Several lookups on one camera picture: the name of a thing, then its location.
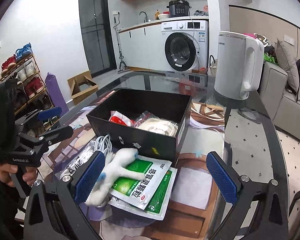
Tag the green bag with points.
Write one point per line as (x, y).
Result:
(270, 58)

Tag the black pressure cooker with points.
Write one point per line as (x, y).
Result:
(178, 8)

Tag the grey sofa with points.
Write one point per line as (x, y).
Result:
(285, 110)

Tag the white plush toy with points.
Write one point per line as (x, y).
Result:
(115, 165)

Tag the purple yoga mat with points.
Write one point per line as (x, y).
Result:
(53, 92)

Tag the red box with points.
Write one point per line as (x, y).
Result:
(190, 87)

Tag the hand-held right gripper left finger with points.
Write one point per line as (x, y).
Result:
(90, 177)

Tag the white washing machine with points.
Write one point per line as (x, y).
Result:
(190, 32)

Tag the kitchen faucet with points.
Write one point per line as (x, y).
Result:
(145, 15)

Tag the white bowl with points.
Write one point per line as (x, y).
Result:
(163, 16)

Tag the open brown cardboard carton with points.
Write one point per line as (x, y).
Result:
(76, 92)

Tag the clear printed plastic bag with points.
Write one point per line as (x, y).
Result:
(72, 165)

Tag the brown plush toy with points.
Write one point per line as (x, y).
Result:
(263, 40)

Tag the white wall switch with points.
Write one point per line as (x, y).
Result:
(289, 40)

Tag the dark glass door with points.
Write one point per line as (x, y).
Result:
(97, 30)

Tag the white electric kettle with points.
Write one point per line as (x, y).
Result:
(232, 65)

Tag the wooden shoe rack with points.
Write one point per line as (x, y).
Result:
(38, 75)

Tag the green medicine packet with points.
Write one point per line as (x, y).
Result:
(162, 197)
(146, 180)

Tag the black cardboard box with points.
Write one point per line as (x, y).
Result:
(145, 142)

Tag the wicker basket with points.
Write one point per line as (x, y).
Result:
(213, 68)

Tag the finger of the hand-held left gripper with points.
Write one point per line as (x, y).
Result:
(58, 133)
(50, 112)

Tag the person's left forearm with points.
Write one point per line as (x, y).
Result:
(0, 202)

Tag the grey crumpled cloth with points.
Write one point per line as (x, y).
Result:
(200, 13)

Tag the shoe rack with shoes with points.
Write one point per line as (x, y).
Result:
(32, 83)

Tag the pink cloth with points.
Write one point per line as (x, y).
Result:
(248, 35)

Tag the red and white bag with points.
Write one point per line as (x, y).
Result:
(118, 118)

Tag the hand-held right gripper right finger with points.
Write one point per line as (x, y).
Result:
(222, 177)

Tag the yellow bottle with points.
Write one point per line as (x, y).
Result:
(157, 15)

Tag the grey cushion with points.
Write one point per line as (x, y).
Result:
(287, 65)

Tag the person's left hand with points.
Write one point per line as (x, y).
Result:
(5, 172)

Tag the white counter cabinet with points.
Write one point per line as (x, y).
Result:
(140, 47)

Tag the flat mop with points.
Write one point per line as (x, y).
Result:
(123, 67)

